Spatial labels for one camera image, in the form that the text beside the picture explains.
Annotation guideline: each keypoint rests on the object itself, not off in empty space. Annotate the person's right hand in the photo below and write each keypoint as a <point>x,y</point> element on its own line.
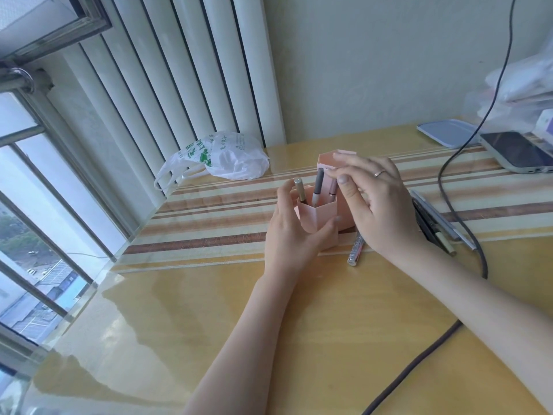
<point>384,207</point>

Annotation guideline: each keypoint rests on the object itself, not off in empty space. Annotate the person's left hand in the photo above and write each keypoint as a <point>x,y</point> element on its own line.
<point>285,241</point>

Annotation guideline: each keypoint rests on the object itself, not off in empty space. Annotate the person's left thumb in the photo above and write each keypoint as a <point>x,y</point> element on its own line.
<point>327,231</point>

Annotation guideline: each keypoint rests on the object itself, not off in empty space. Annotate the person's right thumb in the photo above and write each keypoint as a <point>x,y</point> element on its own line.
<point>349,192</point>

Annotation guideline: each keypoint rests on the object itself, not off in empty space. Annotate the pink hexagonal pen holder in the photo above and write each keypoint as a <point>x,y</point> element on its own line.
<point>317,218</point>

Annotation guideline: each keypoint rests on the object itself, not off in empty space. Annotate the pink pen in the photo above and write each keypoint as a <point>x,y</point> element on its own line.
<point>332,190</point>

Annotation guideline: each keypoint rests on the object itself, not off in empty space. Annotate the person's right forearm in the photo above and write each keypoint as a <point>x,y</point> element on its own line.
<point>475,306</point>

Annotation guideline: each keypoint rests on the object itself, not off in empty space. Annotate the person's left forearm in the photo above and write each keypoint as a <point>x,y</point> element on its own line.
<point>242,341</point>

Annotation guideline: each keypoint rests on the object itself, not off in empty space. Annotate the grey pen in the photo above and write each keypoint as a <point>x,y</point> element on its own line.
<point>318,185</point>

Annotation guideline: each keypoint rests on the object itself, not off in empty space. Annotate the silver glitter tube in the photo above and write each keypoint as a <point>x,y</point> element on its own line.
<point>355,250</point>

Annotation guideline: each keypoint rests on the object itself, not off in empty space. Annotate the black pen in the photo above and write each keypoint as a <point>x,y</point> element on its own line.
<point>425,224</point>

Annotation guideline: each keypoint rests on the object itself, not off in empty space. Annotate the striped table mat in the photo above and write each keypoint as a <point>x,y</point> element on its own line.
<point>224,220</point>

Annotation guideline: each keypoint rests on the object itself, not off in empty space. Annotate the silver pen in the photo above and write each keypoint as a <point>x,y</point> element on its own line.
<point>449,226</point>

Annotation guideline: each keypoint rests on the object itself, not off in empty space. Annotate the beige tipped pen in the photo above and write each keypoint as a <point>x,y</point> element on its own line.
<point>446,244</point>

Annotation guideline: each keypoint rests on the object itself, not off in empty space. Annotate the blue grey lid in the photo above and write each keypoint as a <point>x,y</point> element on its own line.
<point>451,133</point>

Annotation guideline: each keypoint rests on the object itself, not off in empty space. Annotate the white plastic bag green print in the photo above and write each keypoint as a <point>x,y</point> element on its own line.
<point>224,157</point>

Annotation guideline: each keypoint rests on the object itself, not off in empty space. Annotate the smartphone in grey case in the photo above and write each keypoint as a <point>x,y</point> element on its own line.
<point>516,152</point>

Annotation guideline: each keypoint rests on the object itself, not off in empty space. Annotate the clear plastic bag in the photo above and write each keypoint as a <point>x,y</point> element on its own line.
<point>514,92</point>

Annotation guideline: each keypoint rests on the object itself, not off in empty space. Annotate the white purple box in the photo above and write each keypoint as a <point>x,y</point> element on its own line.
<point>547,125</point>

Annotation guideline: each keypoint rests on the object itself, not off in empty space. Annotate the white radiator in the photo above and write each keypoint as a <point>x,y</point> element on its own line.
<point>173,77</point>

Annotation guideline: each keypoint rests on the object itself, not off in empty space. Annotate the metal window grille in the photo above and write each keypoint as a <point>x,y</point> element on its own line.
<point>39,220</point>

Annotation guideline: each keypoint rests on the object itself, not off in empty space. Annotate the grey window sash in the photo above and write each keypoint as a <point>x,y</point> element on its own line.
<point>47,25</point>

